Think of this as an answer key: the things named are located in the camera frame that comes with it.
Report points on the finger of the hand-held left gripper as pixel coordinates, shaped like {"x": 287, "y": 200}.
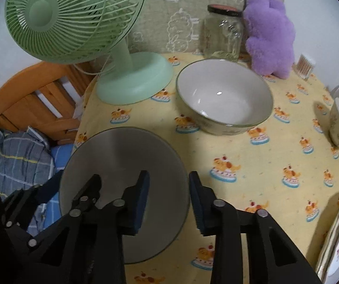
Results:
{"x": 91, "y": 189}
{"x": 49, "y": 188}

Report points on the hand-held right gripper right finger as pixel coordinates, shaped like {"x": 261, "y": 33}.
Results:
{"x": 196, "y": 204}

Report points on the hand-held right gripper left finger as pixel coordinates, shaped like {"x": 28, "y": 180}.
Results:
{"x": 141, "y": 204}

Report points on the large orange-flower plate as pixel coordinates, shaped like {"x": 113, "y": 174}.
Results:
{"x": 320, "y": 260}

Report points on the blue bed sheet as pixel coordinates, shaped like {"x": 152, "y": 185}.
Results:
{"x": 55, "y": 159}

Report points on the blue plaid blanket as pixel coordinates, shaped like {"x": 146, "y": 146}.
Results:
{"x": 18, "y": 159}

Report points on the wooden chair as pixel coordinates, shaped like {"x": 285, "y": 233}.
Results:
{"x": 24, "y": 94}

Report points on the glass jar with lid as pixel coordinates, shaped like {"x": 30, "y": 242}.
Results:
{"x": 222, "y": 35}

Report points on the cotton swab container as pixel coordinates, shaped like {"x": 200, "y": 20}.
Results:
{"x": 305, "y": 66}

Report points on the green desk fan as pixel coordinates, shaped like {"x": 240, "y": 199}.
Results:
{"x": 42, "y": 11}

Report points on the purple plush toy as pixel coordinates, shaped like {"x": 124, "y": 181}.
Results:
{"x": 270, "y": 35}

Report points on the green printed fabric panel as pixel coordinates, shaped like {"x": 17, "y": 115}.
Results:
{"x": 163, "y": 6}

